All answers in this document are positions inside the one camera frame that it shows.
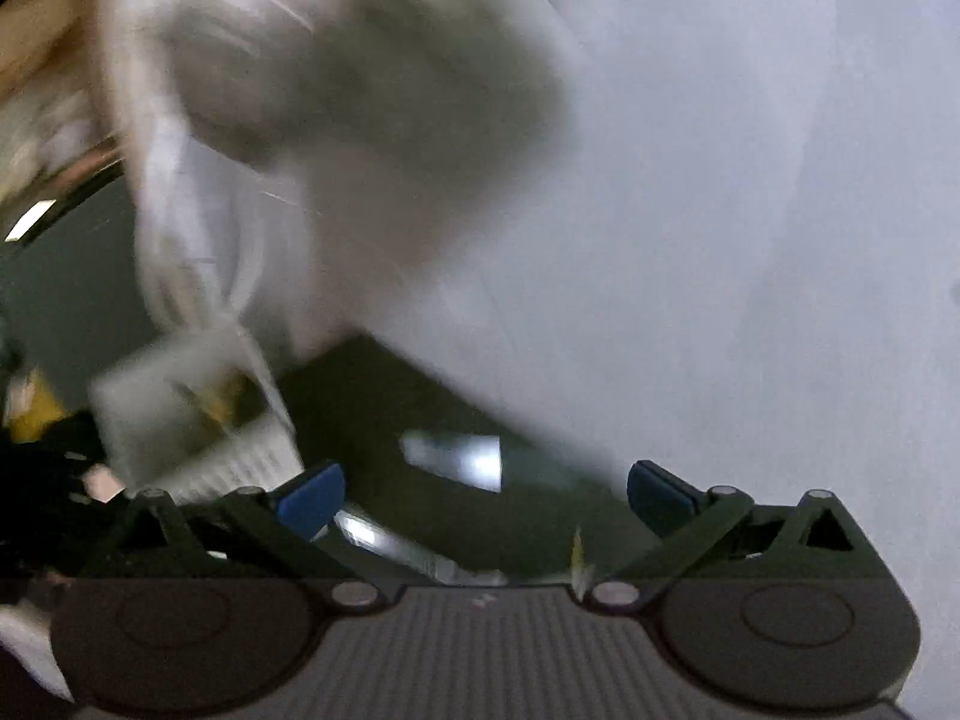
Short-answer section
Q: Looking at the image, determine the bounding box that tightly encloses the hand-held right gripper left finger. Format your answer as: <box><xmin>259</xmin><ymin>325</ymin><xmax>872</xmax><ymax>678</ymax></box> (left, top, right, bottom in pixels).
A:
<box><xmin>75</xmin><ymin>463</ymin><xmax>385</xmax><ymax>608</ymax></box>

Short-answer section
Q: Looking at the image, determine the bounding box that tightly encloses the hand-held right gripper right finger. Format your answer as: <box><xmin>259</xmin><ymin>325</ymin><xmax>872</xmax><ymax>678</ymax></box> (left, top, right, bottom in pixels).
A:
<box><xmin>585</xmin><ymin>459</ymin><xmax>893</xmax><ymax>610</ymax></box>

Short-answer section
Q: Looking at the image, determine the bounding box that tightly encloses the yellow object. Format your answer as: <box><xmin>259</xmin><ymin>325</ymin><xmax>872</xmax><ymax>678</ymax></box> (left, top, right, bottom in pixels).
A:
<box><xmin>7</xmin><ymin>371</ymin><xmax>65</xmax><ymax>440</ymax></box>

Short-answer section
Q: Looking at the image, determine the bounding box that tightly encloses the white perforated plastic basket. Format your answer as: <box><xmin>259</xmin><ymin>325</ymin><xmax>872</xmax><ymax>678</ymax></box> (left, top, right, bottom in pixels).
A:
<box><xmin>88</xmin><ymin>326</ymin><xmax>305</xmax><ymax>503</ymax></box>

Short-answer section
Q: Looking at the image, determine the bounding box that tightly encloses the white cloth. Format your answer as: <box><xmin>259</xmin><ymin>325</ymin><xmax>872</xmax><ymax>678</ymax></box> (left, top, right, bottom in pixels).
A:
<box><xmin>97</xmin><ymin>0</ymin><xmax>586</xmax><ymax>361</ymax></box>

